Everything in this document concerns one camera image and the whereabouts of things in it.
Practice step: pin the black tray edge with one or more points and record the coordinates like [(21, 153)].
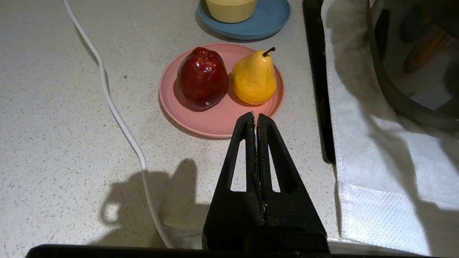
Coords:
[(319, 89)]

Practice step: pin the red apple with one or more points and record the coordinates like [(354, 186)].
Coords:
[(202, 79)]

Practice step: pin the black electric rice cooker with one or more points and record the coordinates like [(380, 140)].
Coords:
[(376, 161)]

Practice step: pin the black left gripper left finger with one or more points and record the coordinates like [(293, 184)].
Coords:
[(229, 218)]

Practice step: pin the pink plate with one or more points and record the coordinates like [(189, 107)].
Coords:
[(215, 122)]

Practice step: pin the blue plate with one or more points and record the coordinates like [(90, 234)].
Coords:
[(265, 21)]

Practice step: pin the black rice cooker body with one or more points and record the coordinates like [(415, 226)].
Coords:
[(412, 71)]

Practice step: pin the yellow pear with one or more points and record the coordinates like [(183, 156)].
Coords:
[(254, 80)]

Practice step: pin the yellow bowl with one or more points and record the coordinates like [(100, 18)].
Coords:
[(231, 12)]

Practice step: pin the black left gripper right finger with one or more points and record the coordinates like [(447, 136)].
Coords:
[(290, 222)]

